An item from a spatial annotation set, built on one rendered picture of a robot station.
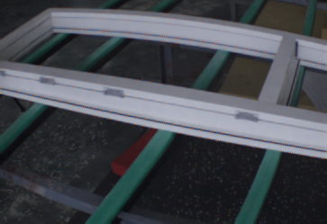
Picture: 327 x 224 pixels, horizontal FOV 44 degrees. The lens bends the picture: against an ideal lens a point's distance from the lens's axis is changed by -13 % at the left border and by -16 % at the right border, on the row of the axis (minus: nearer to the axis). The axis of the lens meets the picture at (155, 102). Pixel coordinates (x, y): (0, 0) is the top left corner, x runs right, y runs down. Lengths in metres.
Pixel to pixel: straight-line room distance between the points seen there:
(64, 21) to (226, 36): 0.57
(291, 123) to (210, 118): 0.18
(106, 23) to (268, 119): 0.74
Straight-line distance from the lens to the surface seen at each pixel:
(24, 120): 1.07
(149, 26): 1.39
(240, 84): 1.60
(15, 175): 0.97
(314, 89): 1.61
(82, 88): 1.05
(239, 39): 1.30
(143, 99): 0.97
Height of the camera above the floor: 1.41
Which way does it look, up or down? 31 degrees down
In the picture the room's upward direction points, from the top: 4 degrees counter-clockwise
